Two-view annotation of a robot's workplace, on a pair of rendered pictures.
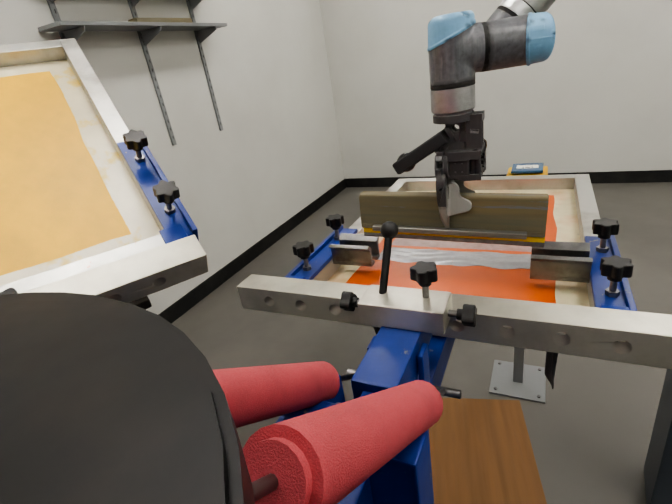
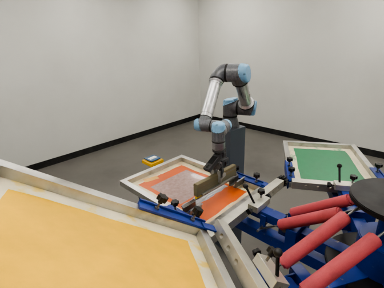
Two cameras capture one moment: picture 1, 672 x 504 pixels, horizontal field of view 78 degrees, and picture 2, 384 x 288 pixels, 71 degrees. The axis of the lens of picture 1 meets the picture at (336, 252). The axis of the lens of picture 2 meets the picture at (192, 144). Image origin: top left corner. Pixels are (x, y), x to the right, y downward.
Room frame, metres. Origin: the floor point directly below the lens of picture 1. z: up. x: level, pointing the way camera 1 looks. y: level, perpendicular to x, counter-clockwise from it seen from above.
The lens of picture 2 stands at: (0.49, 1.15, 1.86)
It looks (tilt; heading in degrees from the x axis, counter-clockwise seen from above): 21 degrees down; 287
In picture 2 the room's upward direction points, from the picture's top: 2 degrees counter-clockwise
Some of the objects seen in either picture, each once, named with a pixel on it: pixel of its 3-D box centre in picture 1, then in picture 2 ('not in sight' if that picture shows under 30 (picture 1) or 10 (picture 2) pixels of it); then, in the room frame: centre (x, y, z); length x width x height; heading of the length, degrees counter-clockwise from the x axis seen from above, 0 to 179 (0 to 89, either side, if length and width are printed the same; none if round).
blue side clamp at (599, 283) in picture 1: (604, 283); (245, 181); (0.61, -0.46, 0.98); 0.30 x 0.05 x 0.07; 151
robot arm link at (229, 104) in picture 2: not in sight; (231, 106); (0.78, -0.94, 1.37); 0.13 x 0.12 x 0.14; 172
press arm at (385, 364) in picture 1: (395, 355); (268, 214); (0.46, -0.06, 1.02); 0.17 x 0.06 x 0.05; 151
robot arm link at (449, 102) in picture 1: (453, 100); (218, 145); (0.75, -0.25, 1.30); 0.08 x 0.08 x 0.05
